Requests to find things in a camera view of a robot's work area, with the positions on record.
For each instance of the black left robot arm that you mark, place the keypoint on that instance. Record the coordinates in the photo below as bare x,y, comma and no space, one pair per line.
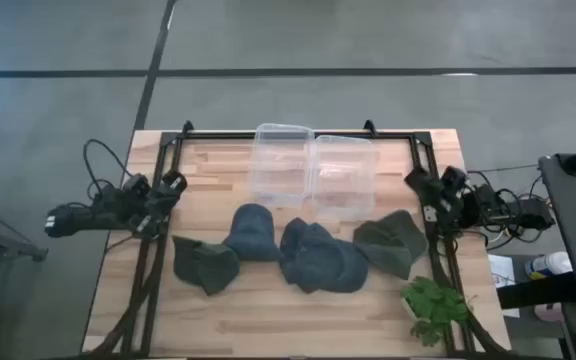
83,220

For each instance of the dark green cap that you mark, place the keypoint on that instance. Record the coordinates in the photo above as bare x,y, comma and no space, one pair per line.
393,242
205,265

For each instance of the green potted plant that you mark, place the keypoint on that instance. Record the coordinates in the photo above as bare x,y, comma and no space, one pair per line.
435,305

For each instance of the white plastic bottle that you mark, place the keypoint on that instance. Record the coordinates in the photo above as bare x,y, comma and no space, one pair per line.
548,265

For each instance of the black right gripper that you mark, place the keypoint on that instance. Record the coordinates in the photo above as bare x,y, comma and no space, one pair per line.
430,197

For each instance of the black metal table frame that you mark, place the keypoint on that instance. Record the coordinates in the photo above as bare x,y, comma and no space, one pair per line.
218,135

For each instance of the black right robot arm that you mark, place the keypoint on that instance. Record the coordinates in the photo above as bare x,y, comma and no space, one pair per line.
530,214

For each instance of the white paper sheet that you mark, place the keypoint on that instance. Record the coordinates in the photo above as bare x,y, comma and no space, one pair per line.
503,280

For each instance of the clear plastic container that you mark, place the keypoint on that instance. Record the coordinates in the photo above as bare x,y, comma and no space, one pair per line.
343,175
280,165

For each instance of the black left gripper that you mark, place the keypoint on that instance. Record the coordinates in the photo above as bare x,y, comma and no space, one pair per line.
165,197

